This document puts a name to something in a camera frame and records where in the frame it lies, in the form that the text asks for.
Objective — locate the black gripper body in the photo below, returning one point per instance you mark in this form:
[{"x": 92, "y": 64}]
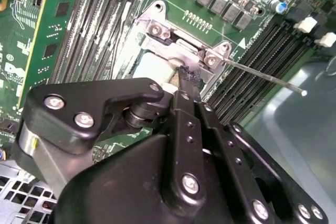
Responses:
[{"x": 118, "y": 187}]

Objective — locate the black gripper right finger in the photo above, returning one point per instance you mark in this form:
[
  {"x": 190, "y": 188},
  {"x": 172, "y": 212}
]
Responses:
[{"x": 225, "y": 153}]

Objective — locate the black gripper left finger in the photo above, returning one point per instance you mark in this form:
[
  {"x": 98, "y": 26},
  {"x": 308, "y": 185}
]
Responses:
[{"x": 78, "y": 98}]

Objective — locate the silver CPU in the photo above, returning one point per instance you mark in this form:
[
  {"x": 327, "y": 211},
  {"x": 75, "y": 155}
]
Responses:
[{"x": 155, "y": 66}]

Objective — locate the metal socket cover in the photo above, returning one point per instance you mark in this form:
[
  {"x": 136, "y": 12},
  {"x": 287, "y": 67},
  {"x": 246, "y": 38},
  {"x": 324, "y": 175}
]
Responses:
[{"x": 162, "y": 48}]

